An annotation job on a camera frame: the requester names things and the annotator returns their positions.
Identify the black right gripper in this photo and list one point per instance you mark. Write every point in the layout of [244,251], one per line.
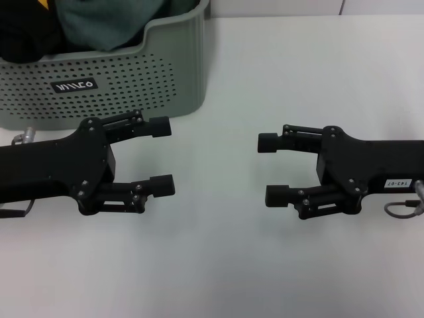
[364,162]

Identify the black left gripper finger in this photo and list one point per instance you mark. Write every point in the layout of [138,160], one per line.
[160,127]
[162,185]

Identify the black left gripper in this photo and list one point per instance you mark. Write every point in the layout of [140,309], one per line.
[49,169]

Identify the green and yellow towel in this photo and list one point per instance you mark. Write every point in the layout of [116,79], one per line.
[109,23]

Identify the sage green perforated storage box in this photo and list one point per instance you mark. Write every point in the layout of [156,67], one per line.
[116,99]

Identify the black cloth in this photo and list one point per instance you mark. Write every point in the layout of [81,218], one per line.
[23,33]

